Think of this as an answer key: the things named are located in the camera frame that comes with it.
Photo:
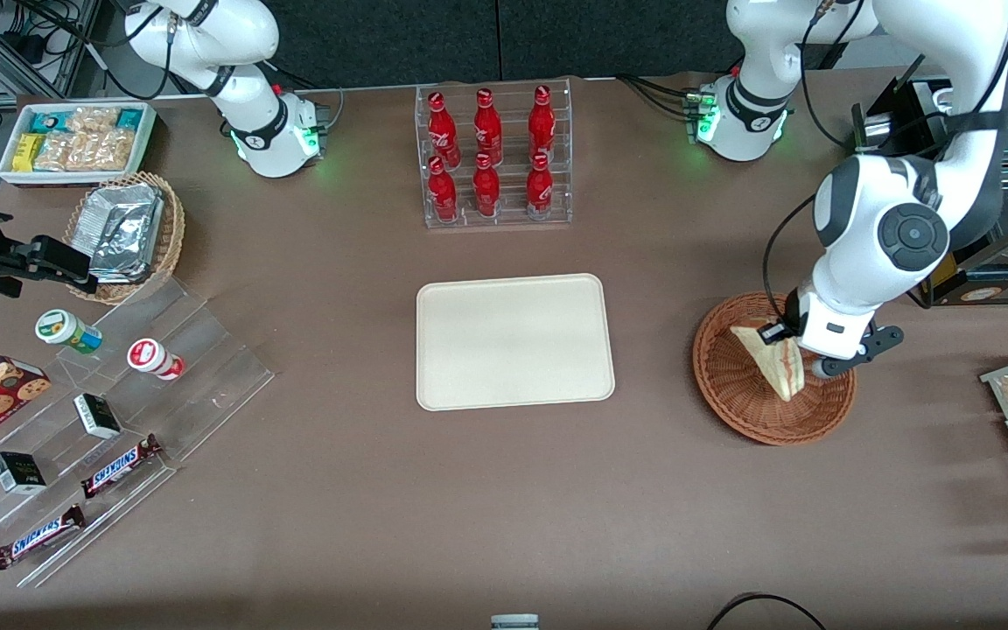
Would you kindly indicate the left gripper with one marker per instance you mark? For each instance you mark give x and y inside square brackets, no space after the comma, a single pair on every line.
[790,308]

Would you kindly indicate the triangular sandwich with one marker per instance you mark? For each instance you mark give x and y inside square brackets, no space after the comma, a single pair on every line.
[775,372]

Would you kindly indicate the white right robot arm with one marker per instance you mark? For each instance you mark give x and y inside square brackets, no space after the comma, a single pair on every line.
[241,52]

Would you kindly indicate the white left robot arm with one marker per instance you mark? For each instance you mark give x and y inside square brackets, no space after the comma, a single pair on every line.
[871,227]

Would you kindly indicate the brown round wicker basket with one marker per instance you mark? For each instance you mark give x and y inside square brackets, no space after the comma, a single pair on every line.
[731,389]

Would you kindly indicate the tan oval wicker basket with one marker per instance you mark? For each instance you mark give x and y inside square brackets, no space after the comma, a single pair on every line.
[170,236]

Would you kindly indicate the cream plastic serving tray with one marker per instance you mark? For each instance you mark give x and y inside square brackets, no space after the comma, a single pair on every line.
[513,341]

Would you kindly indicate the green lid yogurt bottle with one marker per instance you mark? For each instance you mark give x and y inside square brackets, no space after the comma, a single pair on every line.
[66,331]

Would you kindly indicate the silver foil packet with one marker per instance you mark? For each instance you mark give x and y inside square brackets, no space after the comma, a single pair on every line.
[115,206]
[123,258]

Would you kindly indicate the white rectangular snack bin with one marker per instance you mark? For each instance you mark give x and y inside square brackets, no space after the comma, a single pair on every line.
[75,178]

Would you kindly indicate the clear cracker pack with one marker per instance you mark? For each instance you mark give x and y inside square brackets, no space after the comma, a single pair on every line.
[53,153]
[86,151]
[117,149]
[93,119]

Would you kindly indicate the yellow snack pack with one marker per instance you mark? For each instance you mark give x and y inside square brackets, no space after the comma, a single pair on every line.
[27,153]

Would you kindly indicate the red lid yogurt bottle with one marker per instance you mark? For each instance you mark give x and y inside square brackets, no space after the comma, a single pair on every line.
[152,357]

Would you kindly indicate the teal snack pack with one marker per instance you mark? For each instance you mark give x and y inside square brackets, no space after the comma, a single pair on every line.
[129,119]
[49,121]

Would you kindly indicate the small black box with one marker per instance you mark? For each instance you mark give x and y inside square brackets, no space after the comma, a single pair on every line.
[97,416]
[18,472]

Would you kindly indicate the clear acrylic stepped stand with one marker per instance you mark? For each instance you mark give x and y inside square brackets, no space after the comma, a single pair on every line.
[206,376]

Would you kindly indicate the Snickers chocolate bar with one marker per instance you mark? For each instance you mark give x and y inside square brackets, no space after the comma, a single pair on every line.
[119,466]
[38,536]

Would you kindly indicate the red cola bottle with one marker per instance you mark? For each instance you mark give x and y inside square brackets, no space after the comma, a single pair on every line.
[443,192]
[486,188]
[540,185]
[442,127]
[487,127]
[542,122]

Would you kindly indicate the clear acrylic bottle rack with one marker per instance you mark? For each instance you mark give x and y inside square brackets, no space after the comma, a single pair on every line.
[511,214]

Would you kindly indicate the small grey device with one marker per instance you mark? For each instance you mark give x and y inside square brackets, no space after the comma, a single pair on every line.
[514,622]

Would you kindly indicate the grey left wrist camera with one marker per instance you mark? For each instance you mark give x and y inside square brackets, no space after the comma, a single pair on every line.
[880,339]

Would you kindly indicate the aluminium frame rack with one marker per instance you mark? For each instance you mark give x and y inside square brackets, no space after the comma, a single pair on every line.
[66,52]

